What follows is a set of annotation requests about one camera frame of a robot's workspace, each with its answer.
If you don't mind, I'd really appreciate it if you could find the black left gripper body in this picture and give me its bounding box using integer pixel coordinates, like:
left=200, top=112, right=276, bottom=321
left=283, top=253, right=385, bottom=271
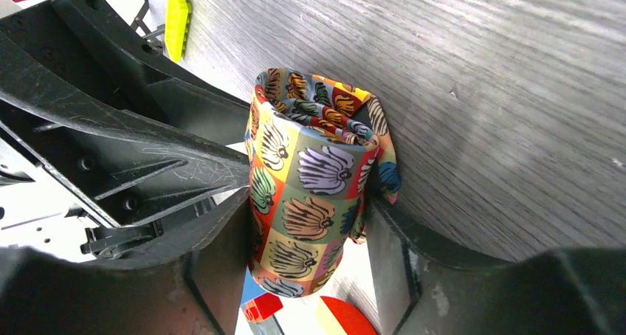
left=1, top=138, right=217, bottom=260

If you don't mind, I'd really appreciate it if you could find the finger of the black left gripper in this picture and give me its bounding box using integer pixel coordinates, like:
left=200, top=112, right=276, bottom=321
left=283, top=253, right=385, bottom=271
left=1, top=0, right=249, bottom=145
left=1, top=36, right=248, bottom=228

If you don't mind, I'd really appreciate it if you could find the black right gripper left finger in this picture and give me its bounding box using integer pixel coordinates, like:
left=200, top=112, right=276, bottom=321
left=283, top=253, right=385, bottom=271
left=1, top=188, right=250, bottom=334

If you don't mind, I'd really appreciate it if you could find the colourful shell pattern tie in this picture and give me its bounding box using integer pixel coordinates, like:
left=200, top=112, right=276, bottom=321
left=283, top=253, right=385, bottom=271
left=244, top=68, right=402, bottom=298

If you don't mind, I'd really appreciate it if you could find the red lego brick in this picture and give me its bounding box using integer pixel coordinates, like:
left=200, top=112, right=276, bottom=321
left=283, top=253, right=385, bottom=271
left=241, top=293, right=283, bottom=323

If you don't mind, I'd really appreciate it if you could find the lime green lego plate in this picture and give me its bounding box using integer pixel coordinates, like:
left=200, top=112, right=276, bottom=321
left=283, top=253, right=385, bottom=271
left=164, top=0, right=191, bottom=63

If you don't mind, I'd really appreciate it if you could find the small orange lego brick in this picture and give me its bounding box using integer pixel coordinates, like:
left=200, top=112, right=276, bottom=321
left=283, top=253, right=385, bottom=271
left=315, top=296, right=378, bottom=335

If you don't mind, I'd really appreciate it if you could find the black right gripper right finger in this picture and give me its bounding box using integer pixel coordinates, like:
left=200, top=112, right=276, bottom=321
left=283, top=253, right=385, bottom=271
left=365, top=198, right=625, bottom=334

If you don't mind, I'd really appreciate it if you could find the blue lego brick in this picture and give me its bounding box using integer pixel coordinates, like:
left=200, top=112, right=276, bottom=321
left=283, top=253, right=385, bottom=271
left=240, top=270, right=266, bottom=305

